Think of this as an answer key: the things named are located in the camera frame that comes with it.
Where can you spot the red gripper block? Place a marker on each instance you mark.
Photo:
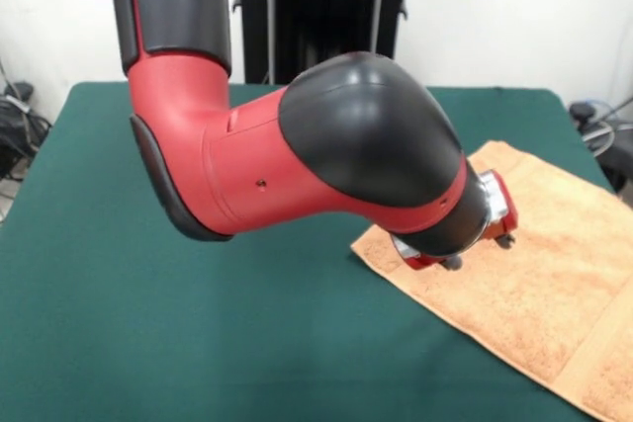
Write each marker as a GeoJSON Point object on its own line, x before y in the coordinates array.
{"type": "Point", "coordinates": [509, 209]}

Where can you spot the tan terry towel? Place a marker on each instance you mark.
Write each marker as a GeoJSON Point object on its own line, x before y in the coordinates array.
{"type": "Point", "coordinates": [534, 283]}

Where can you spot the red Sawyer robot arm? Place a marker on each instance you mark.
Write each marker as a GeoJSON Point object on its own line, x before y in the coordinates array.
{"type": "Point", "coordinates": [297, 155]}

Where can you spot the dark green table cloth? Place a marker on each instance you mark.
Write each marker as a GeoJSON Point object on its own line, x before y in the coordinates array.
{"type": "Point", "coordinates": [123, 318]}

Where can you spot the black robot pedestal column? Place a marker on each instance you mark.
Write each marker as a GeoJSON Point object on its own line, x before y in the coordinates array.
{"type": "Point", "coordinates": [321, 7]}

